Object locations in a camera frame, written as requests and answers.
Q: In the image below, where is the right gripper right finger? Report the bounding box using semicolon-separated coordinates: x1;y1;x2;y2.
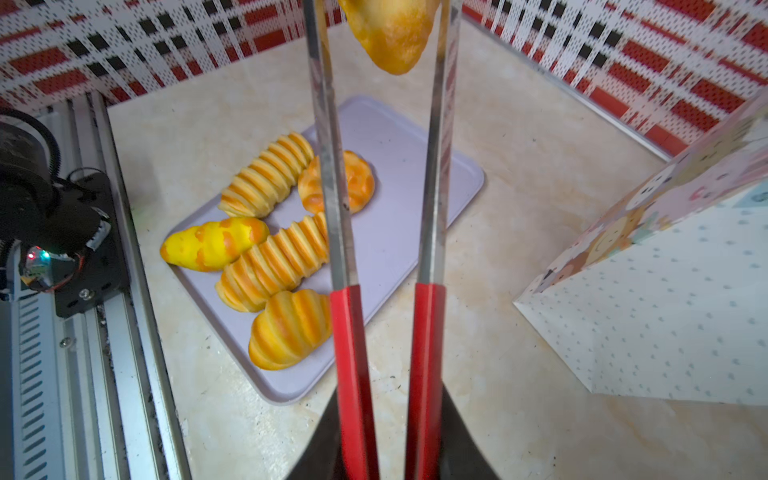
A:
438;387;499;480

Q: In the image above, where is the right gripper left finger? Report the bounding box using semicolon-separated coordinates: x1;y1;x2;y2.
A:
286;391;347;480

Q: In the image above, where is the metal tongs red handle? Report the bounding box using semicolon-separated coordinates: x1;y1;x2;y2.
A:
304;1;462;479

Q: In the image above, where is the small ridged bread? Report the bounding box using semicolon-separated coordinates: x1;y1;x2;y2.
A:
248;289;332;371

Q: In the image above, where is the long ridged bread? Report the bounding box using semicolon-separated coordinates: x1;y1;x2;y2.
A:
215;212;329;312
218;132;315;219

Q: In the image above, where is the lavender plastic tray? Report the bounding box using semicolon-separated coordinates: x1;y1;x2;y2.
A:
164;95;486;406

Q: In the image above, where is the oval golden bread roll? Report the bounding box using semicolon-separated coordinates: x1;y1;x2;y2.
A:
339;0;441;76

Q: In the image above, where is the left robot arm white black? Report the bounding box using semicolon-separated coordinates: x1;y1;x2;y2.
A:
1;107;112;300

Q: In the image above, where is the yellow twisted bread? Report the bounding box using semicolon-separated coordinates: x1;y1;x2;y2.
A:
160;217;270;272

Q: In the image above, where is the white cartoon paper bag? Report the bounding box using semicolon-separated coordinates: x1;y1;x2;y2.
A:
516;94;767;406

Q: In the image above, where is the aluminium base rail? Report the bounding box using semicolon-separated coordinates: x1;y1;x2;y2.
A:
1;93;191;479

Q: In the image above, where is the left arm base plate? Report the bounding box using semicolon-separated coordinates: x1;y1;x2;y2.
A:
54;171;129;318

